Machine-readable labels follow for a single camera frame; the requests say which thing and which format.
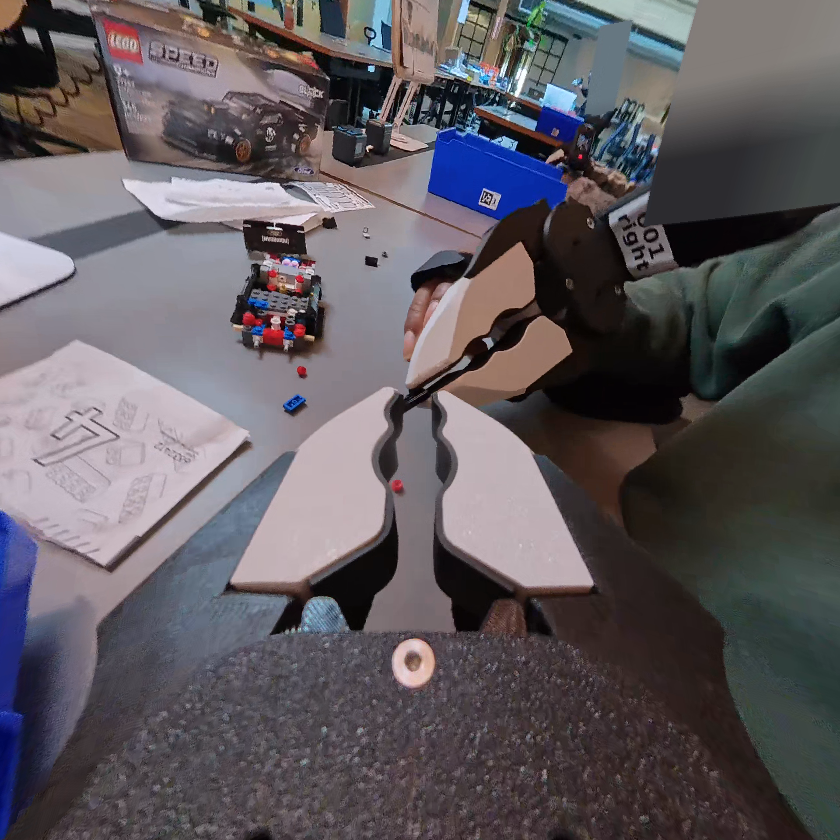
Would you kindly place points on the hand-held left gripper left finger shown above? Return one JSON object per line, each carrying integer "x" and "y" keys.
{"x": 315, "y": 518}

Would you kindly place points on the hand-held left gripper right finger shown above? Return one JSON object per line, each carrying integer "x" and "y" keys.
{"x": 512, "y": 518}

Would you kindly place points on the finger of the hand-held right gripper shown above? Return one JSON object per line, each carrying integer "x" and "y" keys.
{"x": 479, "y": 302}
{"x": 518, "y": 367}

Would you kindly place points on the thin black lego piece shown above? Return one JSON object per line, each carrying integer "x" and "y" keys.
{"x": 417, "y": 396}

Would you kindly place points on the lego car model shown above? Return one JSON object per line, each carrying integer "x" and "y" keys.
{"x": 279, "y": 308}

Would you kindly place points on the blue plastic bin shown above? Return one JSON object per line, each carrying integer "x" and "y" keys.
{"x": 16, "y": 623}

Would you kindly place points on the person's right forearm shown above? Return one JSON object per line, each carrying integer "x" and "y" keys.
{"x": 735, "y": 315}

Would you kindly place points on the blue lego plate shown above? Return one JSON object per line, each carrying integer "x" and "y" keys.
{"x": 295, "y": 403}

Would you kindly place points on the black stickered lego panel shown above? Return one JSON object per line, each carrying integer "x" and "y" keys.
{"x": 275, "y": 238}

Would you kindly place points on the lego set box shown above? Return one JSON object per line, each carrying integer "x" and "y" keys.
{"x": 216, "y": 98}

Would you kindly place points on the person's right hand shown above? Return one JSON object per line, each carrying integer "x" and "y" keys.
{"x": 423, "y": 321}

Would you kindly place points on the blue storage bin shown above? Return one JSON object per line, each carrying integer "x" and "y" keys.
{"x": 492, "y": 170}
{"x": 561, "y": 123}

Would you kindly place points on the small printed paper sheet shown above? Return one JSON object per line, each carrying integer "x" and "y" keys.
{"x": 334, "y": 195}

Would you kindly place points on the black device box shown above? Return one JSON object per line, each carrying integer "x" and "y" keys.
{"x": 379, "y": 136}

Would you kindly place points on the printed white paper bag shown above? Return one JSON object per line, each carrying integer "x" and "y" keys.
{"x": 98, "y": 446}

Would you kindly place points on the wooden easel sign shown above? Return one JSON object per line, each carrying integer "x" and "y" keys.
{"x": 415, "y": 39}

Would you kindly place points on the white booklet stand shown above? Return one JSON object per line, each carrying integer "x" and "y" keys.
{"x": 29, "y": 269}

